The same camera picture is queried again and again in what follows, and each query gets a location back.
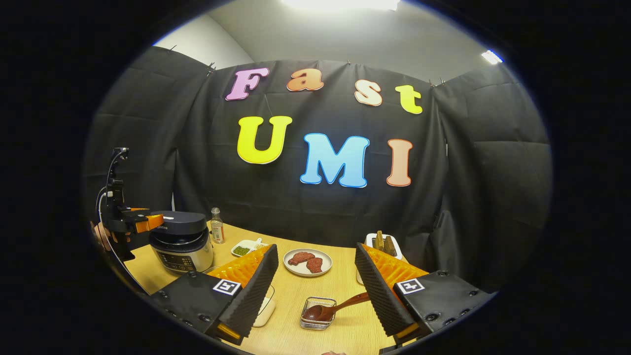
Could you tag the brown wooden spoon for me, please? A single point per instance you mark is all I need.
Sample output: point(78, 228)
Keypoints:
point(340, 306)

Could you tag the white toaster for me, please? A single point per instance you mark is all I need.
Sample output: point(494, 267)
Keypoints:
point(369, 240)

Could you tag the divided white bean dish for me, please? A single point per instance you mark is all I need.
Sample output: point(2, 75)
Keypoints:
point(244, 249)

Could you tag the round white plate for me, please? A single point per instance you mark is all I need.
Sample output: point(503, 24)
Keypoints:
point(296, 268)

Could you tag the small glass bottle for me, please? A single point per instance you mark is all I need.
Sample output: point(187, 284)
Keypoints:
point(217, 229)

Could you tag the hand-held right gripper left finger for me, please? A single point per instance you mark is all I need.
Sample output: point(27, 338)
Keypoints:
point(254, 296)

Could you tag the large ceiling light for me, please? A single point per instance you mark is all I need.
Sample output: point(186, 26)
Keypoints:
point(340, 4)

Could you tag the white rice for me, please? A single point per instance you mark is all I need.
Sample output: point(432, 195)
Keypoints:
point(266, 313)

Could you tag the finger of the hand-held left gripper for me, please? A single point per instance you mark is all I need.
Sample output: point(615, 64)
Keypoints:
point(148, 223)

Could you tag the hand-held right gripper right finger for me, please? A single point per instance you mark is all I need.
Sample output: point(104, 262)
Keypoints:
point(382, 301)

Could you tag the small ceiling light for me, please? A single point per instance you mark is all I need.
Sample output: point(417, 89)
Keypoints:
point(492, 56)

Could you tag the red meat piece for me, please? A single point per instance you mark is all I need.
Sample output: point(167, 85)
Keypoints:
point(314, 265)
point(300, 257)

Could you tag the clear glass tray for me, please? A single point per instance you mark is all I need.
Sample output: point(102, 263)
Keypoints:
point(266, 310)

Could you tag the black silver rice cooker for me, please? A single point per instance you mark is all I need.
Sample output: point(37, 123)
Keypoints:
point(182, 246)

